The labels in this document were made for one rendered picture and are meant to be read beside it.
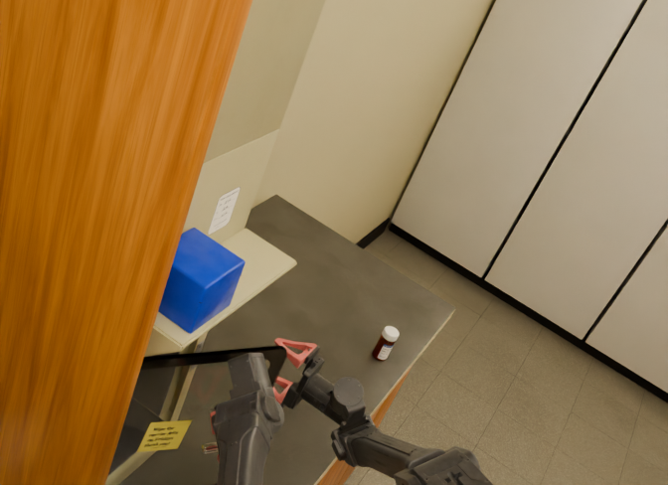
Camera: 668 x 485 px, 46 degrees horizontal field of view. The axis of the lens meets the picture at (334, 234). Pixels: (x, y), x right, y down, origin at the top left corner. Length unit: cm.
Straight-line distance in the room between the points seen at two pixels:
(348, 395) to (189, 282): 49
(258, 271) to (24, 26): 54
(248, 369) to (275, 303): 97
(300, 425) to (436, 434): 166
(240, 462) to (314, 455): 79
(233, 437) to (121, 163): 40
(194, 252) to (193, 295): 7
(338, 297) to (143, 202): 140
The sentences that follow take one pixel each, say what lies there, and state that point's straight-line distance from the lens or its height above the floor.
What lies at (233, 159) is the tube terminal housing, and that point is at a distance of 120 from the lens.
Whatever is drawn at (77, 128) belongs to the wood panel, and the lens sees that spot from 99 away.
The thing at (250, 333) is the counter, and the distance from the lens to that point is 206.
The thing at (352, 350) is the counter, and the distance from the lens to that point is 215.
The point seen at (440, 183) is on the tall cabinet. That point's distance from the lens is 433.
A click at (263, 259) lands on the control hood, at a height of 151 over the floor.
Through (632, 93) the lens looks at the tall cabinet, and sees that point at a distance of 397.
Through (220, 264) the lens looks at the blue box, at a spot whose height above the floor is 160.
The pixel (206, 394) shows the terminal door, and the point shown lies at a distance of 138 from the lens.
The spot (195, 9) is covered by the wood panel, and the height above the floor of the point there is 199.
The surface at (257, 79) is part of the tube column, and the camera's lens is 114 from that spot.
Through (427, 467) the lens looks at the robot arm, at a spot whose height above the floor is 147.
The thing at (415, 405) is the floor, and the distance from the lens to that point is 356.
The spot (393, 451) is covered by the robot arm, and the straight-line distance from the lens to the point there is 132.
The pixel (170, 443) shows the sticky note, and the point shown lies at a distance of 146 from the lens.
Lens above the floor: 228
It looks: 32 degrees down
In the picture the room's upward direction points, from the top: 23 degrees clockwise
